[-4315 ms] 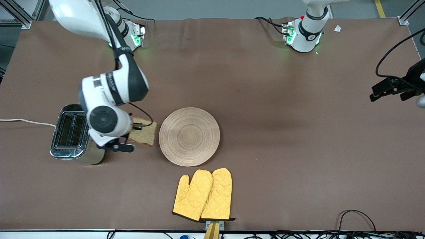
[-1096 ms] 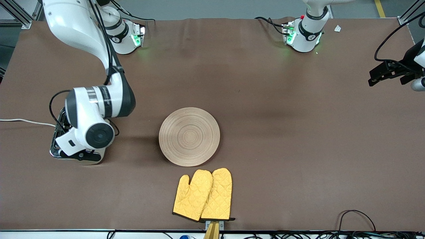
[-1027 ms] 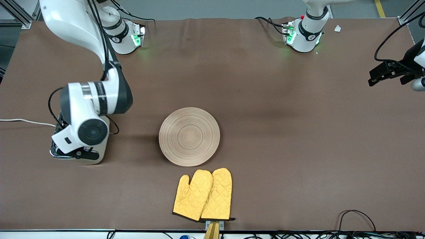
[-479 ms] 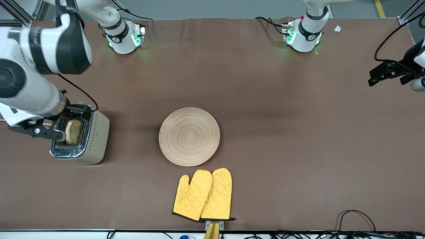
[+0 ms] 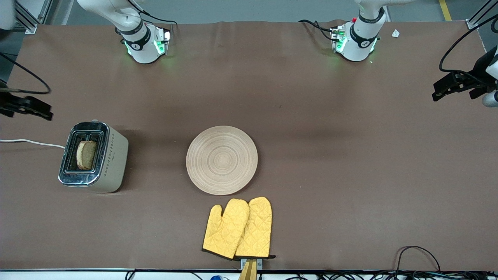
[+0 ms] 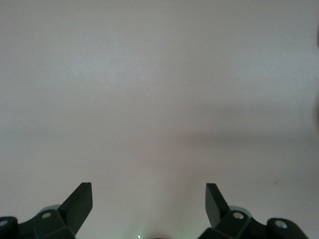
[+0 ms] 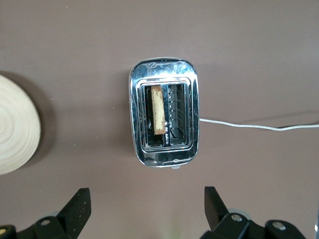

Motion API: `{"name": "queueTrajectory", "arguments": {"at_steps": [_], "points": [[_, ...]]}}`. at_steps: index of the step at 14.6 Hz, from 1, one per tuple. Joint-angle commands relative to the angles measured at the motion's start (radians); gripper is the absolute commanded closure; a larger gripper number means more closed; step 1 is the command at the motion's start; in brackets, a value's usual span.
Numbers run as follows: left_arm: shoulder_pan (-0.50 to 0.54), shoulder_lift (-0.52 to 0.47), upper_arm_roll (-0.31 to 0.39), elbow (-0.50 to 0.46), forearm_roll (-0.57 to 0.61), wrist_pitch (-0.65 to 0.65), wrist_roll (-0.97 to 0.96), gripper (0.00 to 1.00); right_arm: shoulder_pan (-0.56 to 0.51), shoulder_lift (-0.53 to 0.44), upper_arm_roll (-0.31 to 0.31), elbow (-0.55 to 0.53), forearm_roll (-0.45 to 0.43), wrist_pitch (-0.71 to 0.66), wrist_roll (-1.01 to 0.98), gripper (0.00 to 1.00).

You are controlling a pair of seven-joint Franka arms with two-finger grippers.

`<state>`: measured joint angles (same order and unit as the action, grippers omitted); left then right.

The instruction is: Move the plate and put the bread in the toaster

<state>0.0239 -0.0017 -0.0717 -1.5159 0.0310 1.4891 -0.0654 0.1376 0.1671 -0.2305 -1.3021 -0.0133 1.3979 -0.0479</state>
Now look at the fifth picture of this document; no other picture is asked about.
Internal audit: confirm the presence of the wooden post with metal bracket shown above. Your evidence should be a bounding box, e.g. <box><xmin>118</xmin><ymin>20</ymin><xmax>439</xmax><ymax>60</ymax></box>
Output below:
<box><xmin>238</xmin><ymin>258</ymin><xmax>263</xmax><ymax>280</ymax></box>

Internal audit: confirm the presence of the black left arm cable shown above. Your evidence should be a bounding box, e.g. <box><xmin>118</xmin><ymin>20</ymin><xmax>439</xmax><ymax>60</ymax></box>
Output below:
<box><xmin>439</xmin><ymin>16</ymin><xmax>498</xmax><ymax>73</ymax></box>

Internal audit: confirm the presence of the aluminium frame profile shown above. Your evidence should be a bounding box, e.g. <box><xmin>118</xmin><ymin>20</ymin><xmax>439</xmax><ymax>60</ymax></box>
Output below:
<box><xmin>0</xmin><ymin>0</ymin><xmax>53</xmax><ymax>35</ymax></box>
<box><xmin>466</xmin><ymin>0</ymin><xmax>498</xmax><ymax>31</ymax></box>

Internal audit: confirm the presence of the beige chrome two-slot toaster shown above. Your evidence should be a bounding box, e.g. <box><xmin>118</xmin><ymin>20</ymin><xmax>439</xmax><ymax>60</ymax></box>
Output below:
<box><xmin>58</xmin><ymin>119</ymin><xmax>129</xmax><ymax>194</ymax></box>

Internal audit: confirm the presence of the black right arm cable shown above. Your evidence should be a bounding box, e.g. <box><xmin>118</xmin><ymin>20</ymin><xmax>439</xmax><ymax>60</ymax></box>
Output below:
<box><xmin>0</xmin><ymin>52</ymin><xmax>51</xmax><ymax>95</ymax></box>

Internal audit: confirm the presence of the black cable bundle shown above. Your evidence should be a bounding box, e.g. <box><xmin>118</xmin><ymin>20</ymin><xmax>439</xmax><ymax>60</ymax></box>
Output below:
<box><xmin>286</xmin><ymin>270</ymin><xmax>498</xmax><ymax>280</ymax></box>

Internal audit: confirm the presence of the round wooden plate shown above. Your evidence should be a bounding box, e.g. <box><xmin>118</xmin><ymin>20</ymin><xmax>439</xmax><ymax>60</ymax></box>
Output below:
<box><xmin>186</xmin><ymin>126</ymin><xmax>259</xmax><ymax>196</ymax></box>

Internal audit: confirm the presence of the black left base cable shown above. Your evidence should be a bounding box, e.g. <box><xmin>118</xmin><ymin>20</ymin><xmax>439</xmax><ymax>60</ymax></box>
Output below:
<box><xmin>298</xmin><ymin>19</ymin><xmax>340</xmax><ymax>42</ymax></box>

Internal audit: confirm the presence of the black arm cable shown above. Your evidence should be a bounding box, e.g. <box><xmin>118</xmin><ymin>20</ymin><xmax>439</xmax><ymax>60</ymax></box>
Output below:
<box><xmin>439</xmin><ymin>16</ymin><xmax>498</xmax><ymax>73</ymax></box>
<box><xmin>0</xmin><ymin>52</ymin><xmax>51</xmax><ymax>95</ymax></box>

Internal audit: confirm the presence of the white toaster power cord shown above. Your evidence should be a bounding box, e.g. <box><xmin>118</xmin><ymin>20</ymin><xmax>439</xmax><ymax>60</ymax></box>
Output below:
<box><xmin>0</xmin><ymin>139</ymin><xmax>66</xmax><ymax>149</ymax></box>

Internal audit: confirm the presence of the yellow quilted oven mitt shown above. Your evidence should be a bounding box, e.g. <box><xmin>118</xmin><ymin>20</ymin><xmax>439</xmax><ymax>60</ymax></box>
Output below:
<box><xmin>202</xmin><ymin>199</ymin><xmax>250</xmax><ymax>260</ymax></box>
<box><xmin>235</xmin><ymin>197</ymin><xmax>276</xmax><ymax>260</ymax></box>

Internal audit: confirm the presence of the black looped cable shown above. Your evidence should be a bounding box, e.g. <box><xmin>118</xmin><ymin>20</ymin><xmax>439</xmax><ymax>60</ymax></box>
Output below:
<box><xmin>396</xmin><ymin>246</ymin><xmax>441</xmax><ymax>272</ymax></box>

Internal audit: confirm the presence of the black right base cable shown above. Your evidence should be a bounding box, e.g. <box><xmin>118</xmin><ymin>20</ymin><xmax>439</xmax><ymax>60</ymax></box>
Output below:
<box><xmin>138</xmin><ymin>11</ymin><xmax>179</xmax><ymax>31</ymax></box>

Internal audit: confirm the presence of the brown bread slice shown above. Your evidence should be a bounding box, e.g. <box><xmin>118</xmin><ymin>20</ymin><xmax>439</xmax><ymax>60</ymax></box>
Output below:
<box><xmin>76</xmin><ymin>140</ymin><xmax>98</xmax><ymax>171</ymax></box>

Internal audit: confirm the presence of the brown table cover cloth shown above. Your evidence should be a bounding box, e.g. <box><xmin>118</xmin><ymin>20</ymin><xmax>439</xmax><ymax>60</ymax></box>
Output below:
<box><xmin>0</xmin><ymin>20</ymin><xmax>498</xmax><ymax>271</ymax></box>

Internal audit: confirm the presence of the yellow floor tape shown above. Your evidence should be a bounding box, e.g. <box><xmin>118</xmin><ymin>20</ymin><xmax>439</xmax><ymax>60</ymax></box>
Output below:
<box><xmin>438</xmin><ymin>0</ymin><xmax>453</xmax><ymax>21</ymax></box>

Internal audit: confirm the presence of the black base cable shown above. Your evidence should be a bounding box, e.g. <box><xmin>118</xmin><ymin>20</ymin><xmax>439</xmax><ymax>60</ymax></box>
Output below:
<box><xmin>298</xmin><ymin>19</ymin><xmax>340</xmax><ymax>42</ymax></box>
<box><xmin>138</xmin><ymin>11</ymin><xmax>179</xmax><ymax>31</ymax></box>

